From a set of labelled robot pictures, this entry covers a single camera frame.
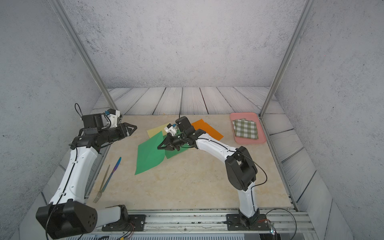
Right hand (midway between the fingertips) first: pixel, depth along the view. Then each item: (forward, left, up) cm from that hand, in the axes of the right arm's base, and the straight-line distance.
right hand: (158, 148), depth 76 cm
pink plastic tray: (+46, -63, -24) cm, 81 cm away
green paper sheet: (-1, +6, -6) cm, 9 cm away
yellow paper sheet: (+28, +14, -22) cm, 38 cm away
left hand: (+8, +11, +7) cm, 15 cm away
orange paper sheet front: (+35, -21, -22) cm, 47 cm away
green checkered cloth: (+32, -53, -22) cm, 66 cm away
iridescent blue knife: (-5, +32, -21) cm, 39 cm away
